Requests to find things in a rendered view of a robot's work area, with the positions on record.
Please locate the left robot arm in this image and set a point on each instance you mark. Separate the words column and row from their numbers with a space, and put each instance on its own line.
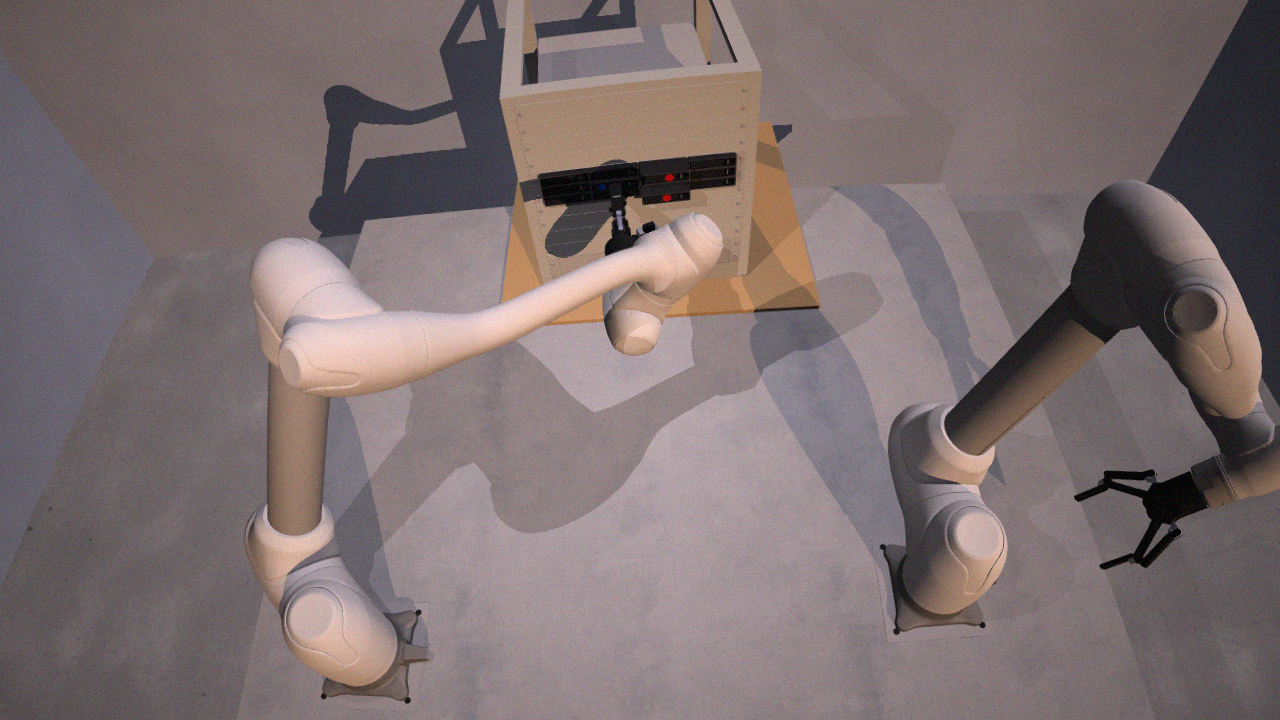
column 348, row 345

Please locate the grey metal rack frame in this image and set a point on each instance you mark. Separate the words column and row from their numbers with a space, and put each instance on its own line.
column 600, row 117

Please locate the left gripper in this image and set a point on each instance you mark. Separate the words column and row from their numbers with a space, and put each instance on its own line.
column 622, row 238

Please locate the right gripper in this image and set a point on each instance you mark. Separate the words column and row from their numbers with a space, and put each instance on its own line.
column 1183, row 499

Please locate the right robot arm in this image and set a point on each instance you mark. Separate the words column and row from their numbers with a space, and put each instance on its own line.
column 1139, row 240

